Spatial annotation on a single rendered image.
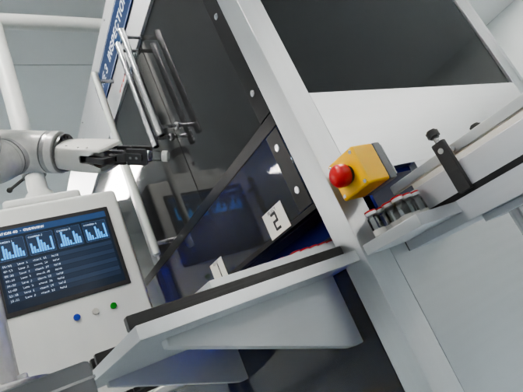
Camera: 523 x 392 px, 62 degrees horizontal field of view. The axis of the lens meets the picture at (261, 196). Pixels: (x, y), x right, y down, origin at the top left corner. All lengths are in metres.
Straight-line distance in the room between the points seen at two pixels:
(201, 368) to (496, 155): 0.87
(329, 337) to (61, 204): 1.20
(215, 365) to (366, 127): 0.72
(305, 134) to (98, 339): 1.05
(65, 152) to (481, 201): 0.73
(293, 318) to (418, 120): 0.57
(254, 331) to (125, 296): 0.96
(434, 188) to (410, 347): 0.27
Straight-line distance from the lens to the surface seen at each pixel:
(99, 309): 1.63
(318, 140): 0.86
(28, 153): 0.95
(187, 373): 1.22
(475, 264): 0.99
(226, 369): 1.26
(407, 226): 0.71
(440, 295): 0.88
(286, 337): 0.77
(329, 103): 0.94
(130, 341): 0.64
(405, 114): 1.09
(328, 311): 0.83
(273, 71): 0.91
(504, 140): 0.74
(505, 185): 0.74
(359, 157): 0.75
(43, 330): 1.61
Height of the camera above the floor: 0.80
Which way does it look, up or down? 17 degrees up
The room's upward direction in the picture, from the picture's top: 24 degrees counter-clockwise
